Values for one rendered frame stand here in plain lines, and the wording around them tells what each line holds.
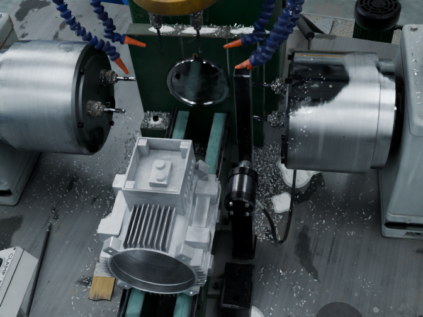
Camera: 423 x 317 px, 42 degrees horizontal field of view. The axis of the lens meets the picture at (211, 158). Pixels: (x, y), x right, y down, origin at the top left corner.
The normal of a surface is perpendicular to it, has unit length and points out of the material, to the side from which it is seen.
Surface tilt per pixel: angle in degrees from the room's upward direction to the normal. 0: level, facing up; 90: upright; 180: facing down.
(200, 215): 0
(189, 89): 90
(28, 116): 65
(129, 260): 54
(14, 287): 61
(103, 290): 2
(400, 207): 89
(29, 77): 28
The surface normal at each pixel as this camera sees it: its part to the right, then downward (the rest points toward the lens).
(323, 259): -0.07, -0.64
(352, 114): -0.16, 0.11
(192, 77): -0.14, 0.76
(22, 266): 0.83, -0.26
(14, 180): 0.99, 0.07
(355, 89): -0.13, -0.27
